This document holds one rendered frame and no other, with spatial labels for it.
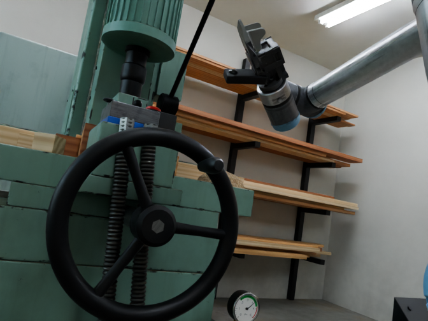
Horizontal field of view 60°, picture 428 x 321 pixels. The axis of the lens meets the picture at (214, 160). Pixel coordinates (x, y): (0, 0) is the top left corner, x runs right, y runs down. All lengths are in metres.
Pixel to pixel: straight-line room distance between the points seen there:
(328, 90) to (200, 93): 2.53
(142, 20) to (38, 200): 0.45
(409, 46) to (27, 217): 0.91
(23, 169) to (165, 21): 0.46
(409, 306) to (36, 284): 0.66
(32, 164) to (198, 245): 0.35
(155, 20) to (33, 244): 0.53
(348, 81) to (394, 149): 3.21
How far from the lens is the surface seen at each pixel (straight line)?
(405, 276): 4.12
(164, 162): 0.65
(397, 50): 1.06
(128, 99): 0.87
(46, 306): 0.75
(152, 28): 0.89
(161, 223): 0.54
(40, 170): 0.71
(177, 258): 0.78
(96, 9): 1.17
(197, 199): 0.78
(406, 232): 4.12
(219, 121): 3.10
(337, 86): 1.18
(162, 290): 0.78
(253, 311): 0.82
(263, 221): 4.01
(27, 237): 0.72
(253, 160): 3.89
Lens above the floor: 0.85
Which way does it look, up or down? 7 degrees up
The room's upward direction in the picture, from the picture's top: 9 degrees clockwise
